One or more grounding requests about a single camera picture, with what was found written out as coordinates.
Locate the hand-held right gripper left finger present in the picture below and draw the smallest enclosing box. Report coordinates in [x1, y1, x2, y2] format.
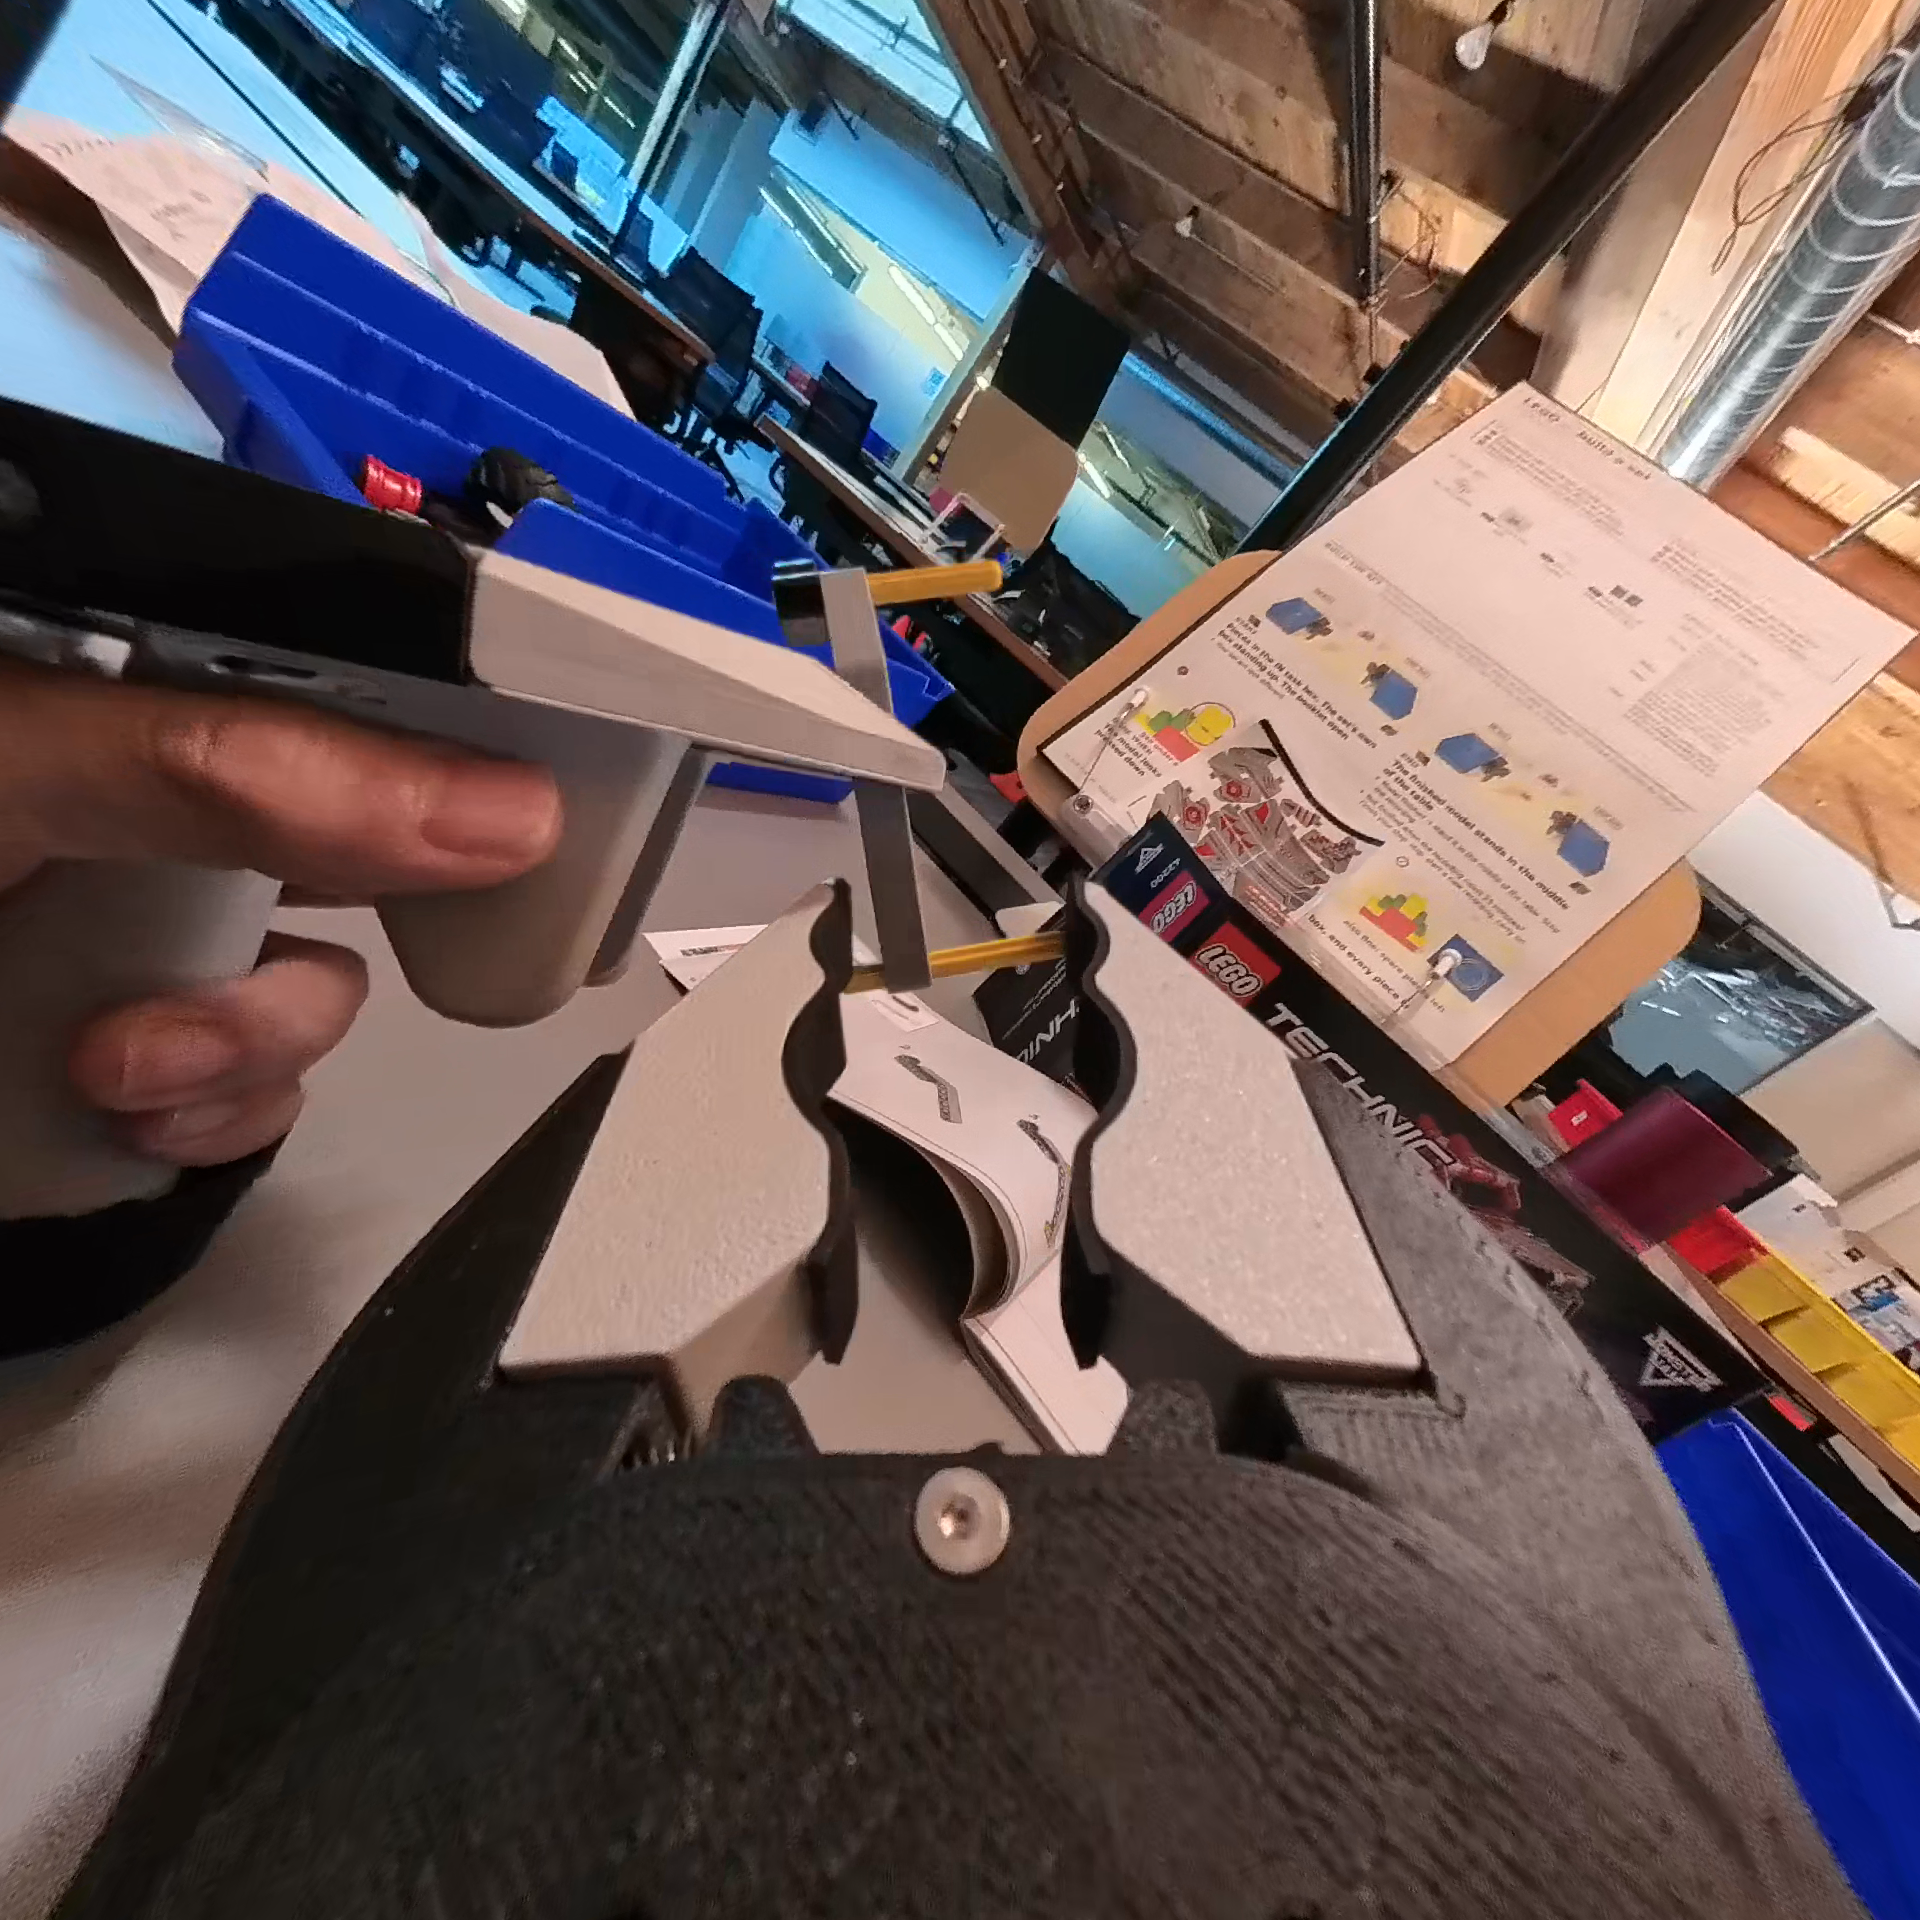
[497, 879, 863, 1423]

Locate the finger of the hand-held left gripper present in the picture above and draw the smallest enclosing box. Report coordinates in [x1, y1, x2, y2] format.
[588, 748, 720, 985]
[377, 553, 948, 1035]

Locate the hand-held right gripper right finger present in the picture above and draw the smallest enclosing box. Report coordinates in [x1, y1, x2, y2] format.
[1056, 879, 1425, 1398]

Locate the grey angled toy beam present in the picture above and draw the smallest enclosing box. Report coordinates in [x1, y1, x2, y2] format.
[819, 563, 934, 998]

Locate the grey desk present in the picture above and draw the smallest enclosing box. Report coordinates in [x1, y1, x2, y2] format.
[0, 197, 1143, 1920]

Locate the person's left hand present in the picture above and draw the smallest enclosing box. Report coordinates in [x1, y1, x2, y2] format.
[0, 658, 563, 1168]

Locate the black toy set box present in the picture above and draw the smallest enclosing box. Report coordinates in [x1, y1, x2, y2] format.
[972, 816, 1773, 1447]

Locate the black toy wheel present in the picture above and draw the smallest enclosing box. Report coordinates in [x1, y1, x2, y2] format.
[465, 446, 576, 519]

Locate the blue plastic bin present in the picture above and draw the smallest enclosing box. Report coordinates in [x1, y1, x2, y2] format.
[1652, 1406, 1920, 1920]
[167, 192, 957, 809]

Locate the toy instruction booklet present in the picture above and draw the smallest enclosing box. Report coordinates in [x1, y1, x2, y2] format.
[643, 920, 1128, 1460]

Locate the grey red sticker sheet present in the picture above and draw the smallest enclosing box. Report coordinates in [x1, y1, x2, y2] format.
[1161, 718, 1386, 931]

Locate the tan cardboard panel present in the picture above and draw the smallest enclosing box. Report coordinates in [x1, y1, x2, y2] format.
[934, 392, 1087, 559]

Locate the magenta plastic bin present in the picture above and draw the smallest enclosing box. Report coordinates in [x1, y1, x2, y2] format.
[1555, 1089, 1777, 1243]

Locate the wooden display board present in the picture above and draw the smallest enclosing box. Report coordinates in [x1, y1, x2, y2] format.
[1013, 553, 1707, 1115]

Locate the black panel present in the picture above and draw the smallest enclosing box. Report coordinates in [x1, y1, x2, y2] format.
[990, 267, 1133, 449]

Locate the yellow plastic bin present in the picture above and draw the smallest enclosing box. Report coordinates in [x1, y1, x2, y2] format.
[1715, 1251, 1920, 1466]

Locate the printed instruction sheet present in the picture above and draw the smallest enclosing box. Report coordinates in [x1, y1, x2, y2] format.
[1042, 383, 1915, 1067]

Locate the black metal pole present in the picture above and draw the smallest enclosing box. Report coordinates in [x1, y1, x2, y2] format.
[1238, 0, 1785, 557]

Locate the silver ventilation duct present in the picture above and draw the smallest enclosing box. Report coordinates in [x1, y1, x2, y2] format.
[1652, 45, 1920, 483]

